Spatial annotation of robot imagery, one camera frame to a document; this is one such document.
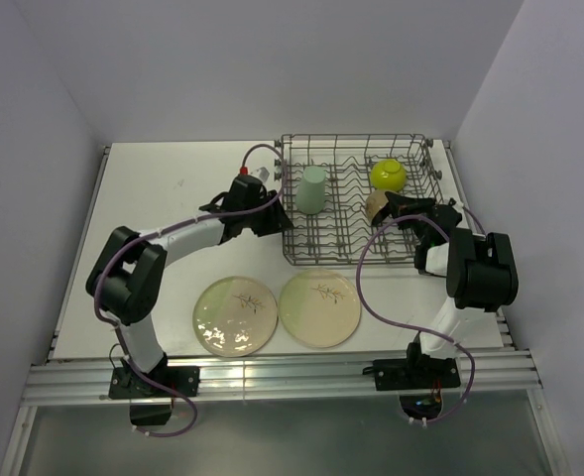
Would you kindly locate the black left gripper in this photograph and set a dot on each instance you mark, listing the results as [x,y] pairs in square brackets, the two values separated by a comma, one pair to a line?
[277,220]

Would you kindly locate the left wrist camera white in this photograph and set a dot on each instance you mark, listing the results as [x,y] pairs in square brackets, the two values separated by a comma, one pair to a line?
[261,174]

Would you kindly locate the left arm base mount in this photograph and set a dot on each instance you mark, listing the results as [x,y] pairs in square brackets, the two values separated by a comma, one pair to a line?
[152,398]

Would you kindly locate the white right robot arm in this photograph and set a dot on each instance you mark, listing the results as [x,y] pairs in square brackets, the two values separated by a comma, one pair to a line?
[479,271]

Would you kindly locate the grey wire dish rack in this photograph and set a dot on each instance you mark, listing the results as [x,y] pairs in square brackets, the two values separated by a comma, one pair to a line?
[336,235]

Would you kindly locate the cream plate with branch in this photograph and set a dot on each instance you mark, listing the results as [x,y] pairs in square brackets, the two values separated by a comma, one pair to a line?
[235,317]
[319,308]

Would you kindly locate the lime green bowl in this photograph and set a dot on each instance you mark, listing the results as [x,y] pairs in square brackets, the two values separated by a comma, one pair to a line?
[388,174]

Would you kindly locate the black bowl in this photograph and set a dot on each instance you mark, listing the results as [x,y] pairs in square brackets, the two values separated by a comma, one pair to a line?
[377,207]

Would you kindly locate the aluminium rail frame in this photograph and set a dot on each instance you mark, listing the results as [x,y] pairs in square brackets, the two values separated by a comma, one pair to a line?
[282,377]

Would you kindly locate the pale green plastic cup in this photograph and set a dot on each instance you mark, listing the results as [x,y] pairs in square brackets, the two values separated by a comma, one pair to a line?
[310,194]

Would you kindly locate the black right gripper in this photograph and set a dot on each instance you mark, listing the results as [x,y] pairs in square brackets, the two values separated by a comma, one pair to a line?
[408,205]

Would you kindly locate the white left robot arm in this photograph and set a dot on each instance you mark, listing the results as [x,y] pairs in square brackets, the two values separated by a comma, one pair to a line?
[126,279]

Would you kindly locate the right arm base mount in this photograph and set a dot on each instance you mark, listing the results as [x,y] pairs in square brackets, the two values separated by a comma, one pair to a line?
[428,377]

